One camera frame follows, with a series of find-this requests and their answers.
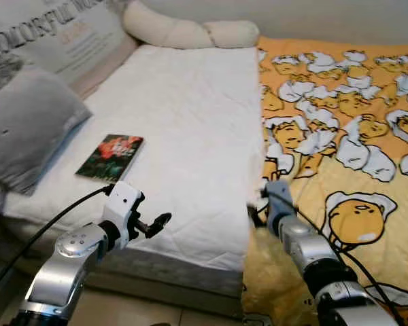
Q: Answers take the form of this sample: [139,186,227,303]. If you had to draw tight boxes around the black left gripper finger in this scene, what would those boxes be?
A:
[146,213,172,238]

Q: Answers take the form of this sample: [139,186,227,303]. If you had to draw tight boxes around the orange egg-cartoon blanket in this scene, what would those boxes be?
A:
[241,35,408,326]

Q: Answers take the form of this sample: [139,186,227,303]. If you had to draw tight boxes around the beige bed base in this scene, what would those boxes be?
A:
[75,272,247,319]

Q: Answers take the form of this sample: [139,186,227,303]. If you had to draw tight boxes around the white quilted mattress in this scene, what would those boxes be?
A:
[0,44,269,300]

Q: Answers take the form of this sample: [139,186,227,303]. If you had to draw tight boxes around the plain grey pillow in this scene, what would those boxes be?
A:
[0,67,92,196]

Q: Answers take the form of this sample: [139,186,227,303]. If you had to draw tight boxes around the short beige bolster cushion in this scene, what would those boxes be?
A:
[204,20,260,48]

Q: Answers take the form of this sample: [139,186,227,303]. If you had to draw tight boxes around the long beige bolster cushion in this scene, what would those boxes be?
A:
[122,0,215,50]

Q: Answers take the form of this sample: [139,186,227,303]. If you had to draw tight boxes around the grey pillow with printed lettering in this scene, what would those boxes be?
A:
[0,0,133,86]

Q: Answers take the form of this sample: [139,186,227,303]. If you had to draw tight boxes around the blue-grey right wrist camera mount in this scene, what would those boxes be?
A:
[264,180,296,235]

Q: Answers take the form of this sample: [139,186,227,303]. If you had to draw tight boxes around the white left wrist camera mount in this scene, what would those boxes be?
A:
[101,181,145,249]

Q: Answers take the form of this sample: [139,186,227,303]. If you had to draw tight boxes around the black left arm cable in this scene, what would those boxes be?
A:
[0,185,113,300]

